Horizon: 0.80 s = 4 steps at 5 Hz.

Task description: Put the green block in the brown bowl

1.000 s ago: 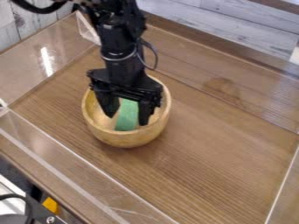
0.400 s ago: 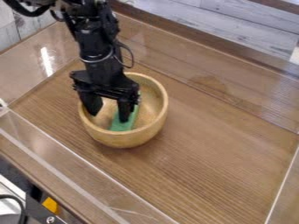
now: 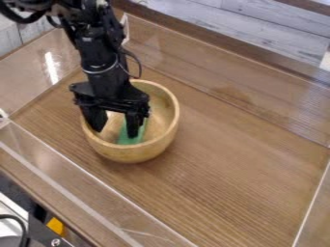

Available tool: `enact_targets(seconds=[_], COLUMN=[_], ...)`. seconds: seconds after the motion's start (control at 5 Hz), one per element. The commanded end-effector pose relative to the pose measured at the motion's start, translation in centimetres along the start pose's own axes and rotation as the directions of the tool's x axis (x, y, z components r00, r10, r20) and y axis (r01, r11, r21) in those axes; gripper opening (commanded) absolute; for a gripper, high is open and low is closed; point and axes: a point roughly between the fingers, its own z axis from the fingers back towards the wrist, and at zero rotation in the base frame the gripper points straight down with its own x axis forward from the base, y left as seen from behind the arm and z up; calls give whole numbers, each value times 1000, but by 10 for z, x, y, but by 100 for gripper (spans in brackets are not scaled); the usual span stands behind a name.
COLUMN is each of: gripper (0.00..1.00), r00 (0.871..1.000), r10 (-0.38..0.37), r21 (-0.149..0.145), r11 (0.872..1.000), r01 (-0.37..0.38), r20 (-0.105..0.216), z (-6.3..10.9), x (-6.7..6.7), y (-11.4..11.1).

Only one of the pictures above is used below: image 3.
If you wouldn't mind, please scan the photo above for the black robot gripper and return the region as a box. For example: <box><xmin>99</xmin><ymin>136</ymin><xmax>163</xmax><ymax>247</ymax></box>
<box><xmin>70</xmin><ymin>64</ymin><xmax>150</xmax><ymax>139</ymax></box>

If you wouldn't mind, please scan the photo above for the green rectangular block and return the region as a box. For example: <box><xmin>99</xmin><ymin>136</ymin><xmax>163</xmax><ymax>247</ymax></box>
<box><xmin>116</xmin><ymin>119</ymin><xmax>148</xmax><ymax>145</ymax></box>

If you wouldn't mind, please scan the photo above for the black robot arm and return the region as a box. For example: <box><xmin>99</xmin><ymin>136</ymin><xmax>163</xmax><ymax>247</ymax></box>
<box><xmin>0</xmin><ymin>0</ymin><xmax>150</xmax><ymax>138</ymax></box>

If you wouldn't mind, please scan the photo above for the brown wooden bowl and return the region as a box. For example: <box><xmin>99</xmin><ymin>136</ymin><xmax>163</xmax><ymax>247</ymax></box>
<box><xmin>80</xmin><ymin>79</ymin><xmax>180</xmax><ymax>164</ymax></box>

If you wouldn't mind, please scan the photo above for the yellow and black device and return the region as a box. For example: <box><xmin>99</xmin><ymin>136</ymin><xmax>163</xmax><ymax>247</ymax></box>
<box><xmin>25</xmin><ymin>205</ymin><xmax>84</xmax><ymax>247</ymax></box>

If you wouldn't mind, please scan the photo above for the clear acrylic tray wall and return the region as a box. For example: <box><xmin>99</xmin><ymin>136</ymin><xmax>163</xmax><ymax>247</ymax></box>
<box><xmin>0</xmin><ymin>118</ymin><xmax>198</xmax><ymax>247</ymax></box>

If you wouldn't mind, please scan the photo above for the black cable bottom left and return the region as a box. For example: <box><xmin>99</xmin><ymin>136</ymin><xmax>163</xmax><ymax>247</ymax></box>
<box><xmin>0</xmin><ymin>213</ymin><xmax>29</xmax><ymax>247</ymax></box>

